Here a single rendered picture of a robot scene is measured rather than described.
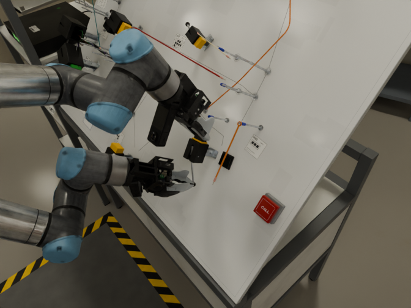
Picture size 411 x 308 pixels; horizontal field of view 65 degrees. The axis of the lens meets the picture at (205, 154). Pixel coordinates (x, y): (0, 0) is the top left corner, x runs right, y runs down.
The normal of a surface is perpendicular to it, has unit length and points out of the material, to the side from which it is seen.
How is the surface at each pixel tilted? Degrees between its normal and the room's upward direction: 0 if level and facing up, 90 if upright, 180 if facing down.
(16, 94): 94
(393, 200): 0
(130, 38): 26
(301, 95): 50
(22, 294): 0
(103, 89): 21
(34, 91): 94
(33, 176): 0
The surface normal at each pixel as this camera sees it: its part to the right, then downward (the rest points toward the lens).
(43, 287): -0.06, -0.68
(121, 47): -0.43, -0.41
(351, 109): -0.62, -0.04
